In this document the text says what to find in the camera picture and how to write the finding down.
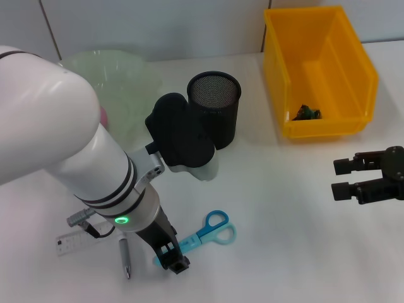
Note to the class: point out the yellow plastic bin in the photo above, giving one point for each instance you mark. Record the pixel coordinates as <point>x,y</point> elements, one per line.
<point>315,47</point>

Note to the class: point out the pink peach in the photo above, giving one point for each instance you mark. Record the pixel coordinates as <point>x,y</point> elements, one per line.
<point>104,116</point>

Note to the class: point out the blue capped scissors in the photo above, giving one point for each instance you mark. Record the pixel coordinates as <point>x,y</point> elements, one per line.
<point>217,230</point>

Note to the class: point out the silver ballpoint pen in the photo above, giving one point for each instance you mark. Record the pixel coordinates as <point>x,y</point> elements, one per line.
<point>125,259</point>

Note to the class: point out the pale green glass fruit bowl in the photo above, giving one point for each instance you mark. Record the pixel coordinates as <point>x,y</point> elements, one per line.
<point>126,79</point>

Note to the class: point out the black mesh pen holder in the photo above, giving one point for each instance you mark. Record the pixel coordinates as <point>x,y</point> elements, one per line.
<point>222,104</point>

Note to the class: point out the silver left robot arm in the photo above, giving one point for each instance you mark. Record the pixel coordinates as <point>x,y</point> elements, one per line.
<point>63,132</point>

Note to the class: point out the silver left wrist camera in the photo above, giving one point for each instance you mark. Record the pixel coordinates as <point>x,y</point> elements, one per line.
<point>180,135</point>

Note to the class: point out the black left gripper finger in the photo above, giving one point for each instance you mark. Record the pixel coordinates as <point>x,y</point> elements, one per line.
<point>164,255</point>
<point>179,265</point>

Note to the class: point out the transparent plastic ruler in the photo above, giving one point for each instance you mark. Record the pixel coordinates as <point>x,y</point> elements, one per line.
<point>72,241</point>

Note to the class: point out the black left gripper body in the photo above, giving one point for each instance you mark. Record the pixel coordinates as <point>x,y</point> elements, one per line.
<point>154,230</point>

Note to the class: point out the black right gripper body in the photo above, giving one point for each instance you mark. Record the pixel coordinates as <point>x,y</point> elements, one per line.
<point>393,170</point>

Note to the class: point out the green plastic wrapper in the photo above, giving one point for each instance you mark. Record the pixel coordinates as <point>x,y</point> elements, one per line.
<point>307,113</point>

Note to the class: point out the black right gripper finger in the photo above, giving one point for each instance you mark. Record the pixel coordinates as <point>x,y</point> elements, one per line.
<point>347,165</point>
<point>344,191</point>

